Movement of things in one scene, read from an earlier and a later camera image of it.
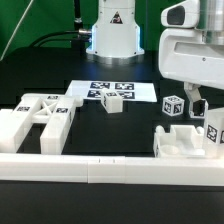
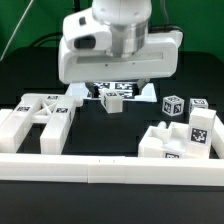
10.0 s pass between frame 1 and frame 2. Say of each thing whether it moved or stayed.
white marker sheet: stayed
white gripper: moved
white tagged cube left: stayed
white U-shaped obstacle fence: stayed
